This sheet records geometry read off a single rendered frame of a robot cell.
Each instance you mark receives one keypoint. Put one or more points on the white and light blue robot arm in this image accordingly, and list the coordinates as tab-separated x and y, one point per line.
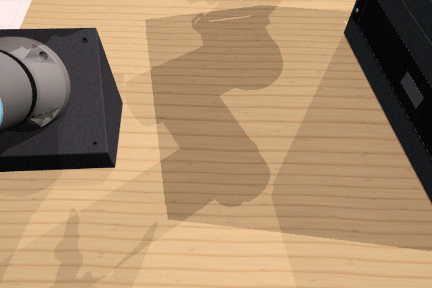
33	81

